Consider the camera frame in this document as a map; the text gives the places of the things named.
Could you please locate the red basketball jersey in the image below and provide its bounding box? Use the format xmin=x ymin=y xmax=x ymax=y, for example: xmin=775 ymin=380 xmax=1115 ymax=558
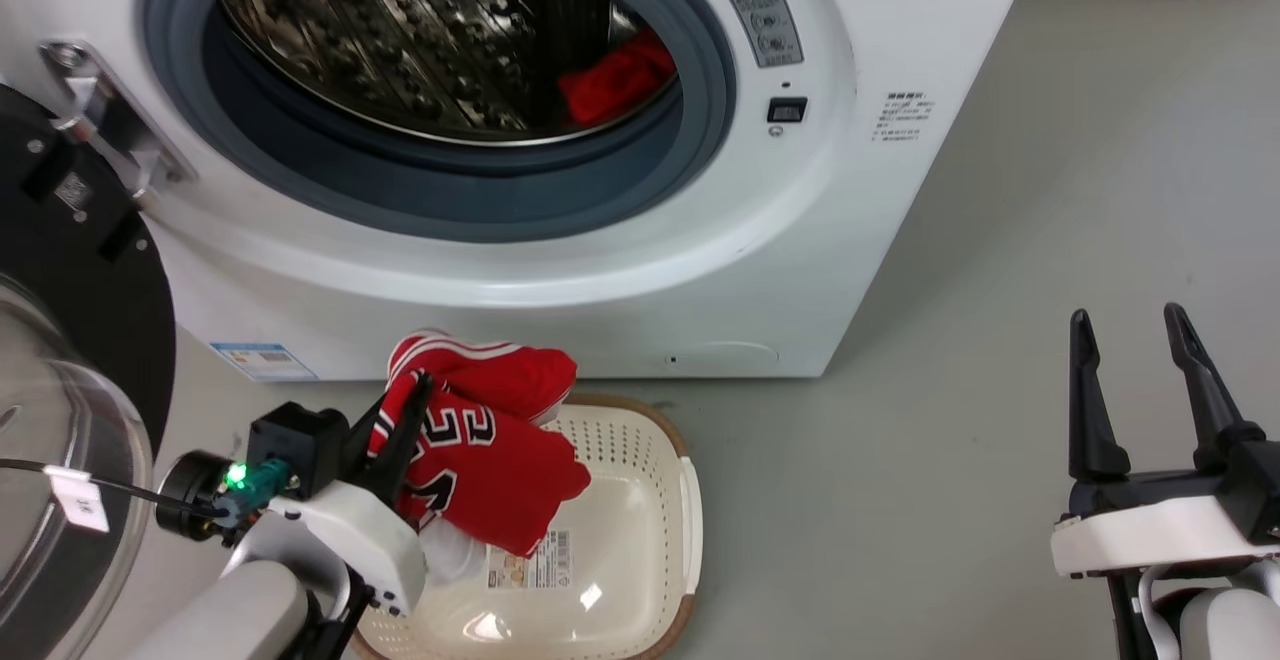
xmin=368 ymin=330 xmax=593 ymax=559

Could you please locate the grey warning sticker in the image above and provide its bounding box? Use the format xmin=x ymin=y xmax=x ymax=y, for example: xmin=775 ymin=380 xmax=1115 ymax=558
xmin=713 ymin=0 xmax=804 ymax=69

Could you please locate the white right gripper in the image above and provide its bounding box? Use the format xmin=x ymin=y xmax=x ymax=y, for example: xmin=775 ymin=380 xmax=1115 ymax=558
xmin=1050 ymin=302 xmax=1280 ymax=579

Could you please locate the grey rubber door gasket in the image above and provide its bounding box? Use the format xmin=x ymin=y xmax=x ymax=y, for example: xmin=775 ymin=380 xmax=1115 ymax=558
xmin=140 ymin=0 xmax=738 ymax=244

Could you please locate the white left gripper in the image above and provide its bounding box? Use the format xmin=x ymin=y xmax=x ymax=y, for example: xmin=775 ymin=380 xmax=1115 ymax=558
xmin=268 ymin=372 xmax=437 ymax=617

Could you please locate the chrome door hinge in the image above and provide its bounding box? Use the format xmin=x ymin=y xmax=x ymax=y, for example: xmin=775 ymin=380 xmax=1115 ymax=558
xmin=40 ymin=40 xmax=196 ymax=211

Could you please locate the basket product label sticker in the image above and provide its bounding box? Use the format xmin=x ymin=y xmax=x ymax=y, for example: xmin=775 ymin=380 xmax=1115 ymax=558
xmin=487 ymin=528 xmax=573 ymax=591

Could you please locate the thin black cable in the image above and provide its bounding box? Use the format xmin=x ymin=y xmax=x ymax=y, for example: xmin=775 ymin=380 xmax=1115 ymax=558
xmin=0 ymin=458 xmax=216 ymax=521

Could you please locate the blue energy label sticker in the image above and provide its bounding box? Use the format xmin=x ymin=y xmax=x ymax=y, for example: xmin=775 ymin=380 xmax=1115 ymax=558
xmin=210 ymin=342 xmax=319 ymax=383

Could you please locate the stainless steel washer drum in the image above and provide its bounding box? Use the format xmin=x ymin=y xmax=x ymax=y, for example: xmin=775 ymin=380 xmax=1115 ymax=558
xmin=218 ymin=0 xmax=681 ymax=148

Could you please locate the white oval filter cover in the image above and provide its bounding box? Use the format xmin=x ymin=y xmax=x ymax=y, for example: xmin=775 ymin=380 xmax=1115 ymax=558
xmin=665 ymin=340 xmax=781 ymax=371

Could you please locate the black washer door with glass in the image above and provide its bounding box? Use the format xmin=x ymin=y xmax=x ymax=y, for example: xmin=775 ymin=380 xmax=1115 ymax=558
xmin=0 ymin=85 xmax=179 ymax=660

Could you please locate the cream perforated laundry basket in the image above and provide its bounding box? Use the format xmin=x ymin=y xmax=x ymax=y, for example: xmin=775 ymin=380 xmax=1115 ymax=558
xmin=350 ymin=395 xmax=704 ymax=660

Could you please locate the red cloth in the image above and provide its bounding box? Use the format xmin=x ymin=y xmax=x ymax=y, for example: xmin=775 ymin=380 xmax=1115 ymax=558
xmin=557 ymin=30 xmax=678 ymax=128

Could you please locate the teal connector with green light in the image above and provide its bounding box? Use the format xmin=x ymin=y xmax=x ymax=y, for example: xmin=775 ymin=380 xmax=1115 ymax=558
xmin=213 ymin=458 xmax=293 ymax=528

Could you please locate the white cable tag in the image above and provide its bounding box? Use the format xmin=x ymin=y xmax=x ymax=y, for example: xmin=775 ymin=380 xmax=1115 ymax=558
xmin=45 ymin=467 xmax=111 ymax=533

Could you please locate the white front-load washing machine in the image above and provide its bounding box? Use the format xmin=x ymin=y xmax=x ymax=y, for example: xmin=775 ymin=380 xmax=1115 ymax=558
xmin=0 ymin=0 xmax=1041 ymax=383

